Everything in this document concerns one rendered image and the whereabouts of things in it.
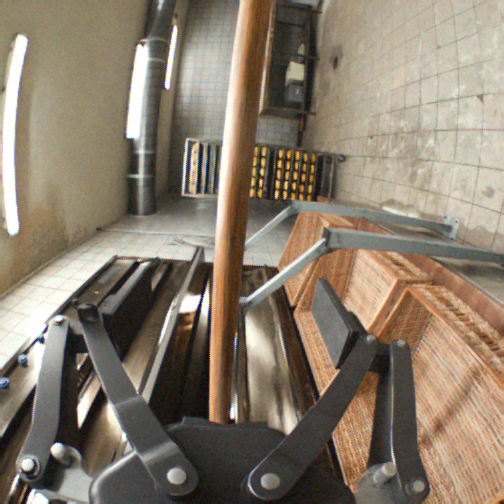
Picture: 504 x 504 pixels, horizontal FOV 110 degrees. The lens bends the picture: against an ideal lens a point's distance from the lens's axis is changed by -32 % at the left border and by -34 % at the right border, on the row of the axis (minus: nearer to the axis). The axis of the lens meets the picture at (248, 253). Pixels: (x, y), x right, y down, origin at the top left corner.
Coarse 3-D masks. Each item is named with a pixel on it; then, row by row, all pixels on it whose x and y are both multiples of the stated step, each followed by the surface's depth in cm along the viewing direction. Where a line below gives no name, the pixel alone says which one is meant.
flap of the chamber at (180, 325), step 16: (192, 272) 138; (192, 288) 133; (176, 304) 108; (192, 304) 130; (176, 320) 97; (192, 320) 127; (176, 336) 95; (160, 352) 79; (176, 352) 92; (160, 368) 73; (176, 368) 89; (160, 384) 70; (176, 384) 86; (160, 400) 68; (160, 416) 65; (128, 448) 45
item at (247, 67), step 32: (256, 0) 16; (256, 32) 18; (256, 64) 19; (256, 96) 21; (224, 128) 22; (256, 128) 22; (224, 160) 23; (224, 192) 23; (224, 224) 24; (224, 256) 25; (224, 288) 26; (224, 320) 28; (224, 352) 29; (224, 384) 31; (224, 416) 34
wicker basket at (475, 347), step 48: (432, 288) 60; (384, 336) 65; (432, 336) 62; (480, 336) 39; (432, 384) 57; (480, 384) 40; (336, 432) 64; (432, 432) 50; (480, 432) 34; (480, 480) 27
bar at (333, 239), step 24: (288, 216) 112; (360, 216) 111; (384, 216) 112; (408, 216) 115; (336, 240) 64; (360, 240) 64; (384, 240) 65; (408, 240) 65; (264, 288) 69; (240, 312) 67; (240, 336) 57; (240, 360) 50; (240, 384) 44; (240, 408) 38
